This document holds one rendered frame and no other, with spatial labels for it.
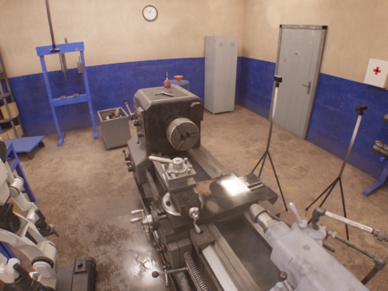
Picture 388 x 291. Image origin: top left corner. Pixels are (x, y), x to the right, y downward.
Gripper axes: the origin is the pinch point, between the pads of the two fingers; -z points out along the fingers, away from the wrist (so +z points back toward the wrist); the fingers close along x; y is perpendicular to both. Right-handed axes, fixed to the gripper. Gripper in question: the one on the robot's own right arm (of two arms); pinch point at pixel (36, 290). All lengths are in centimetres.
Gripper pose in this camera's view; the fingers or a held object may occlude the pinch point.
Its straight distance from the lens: 167.7
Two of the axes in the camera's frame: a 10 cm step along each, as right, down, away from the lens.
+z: -1.9, -8.4, -5.1
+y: -3.0, -4.4, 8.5
